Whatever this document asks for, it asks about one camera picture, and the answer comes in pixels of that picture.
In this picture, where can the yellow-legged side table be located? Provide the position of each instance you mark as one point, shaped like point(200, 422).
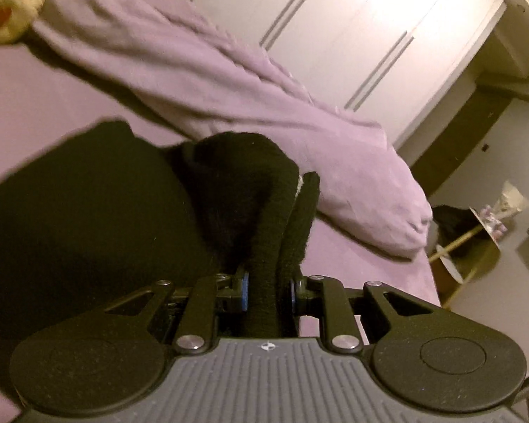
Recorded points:
point(485, 229)

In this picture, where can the dark cloth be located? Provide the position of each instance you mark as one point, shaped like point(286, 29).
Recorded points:
point(454, 224)

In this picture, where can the black knit garment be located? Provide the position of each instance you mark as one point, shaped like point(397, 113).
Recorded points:
point(114, 211)

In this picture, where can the white wardrobe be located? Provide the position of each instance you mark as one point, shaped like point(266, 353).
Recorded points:
point(357, 17)

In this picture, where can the purple bed sheet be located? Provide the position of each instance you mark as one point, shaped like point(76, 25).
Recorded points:
point(48, 92)

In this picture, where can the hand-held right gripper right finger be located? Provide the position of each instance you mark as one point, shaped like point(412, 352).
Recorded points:
point(308, 299)

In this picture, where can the dark door frame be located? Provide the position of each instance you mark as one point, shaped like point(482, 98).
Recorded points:
point(467, 141)

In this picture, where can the purple duvet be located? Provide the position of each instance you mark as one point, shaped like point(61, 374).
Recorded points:
point(247, 97)

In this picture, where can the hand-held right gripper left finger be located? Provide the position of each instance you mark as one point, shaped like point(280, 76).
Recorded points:
point(245, 291)

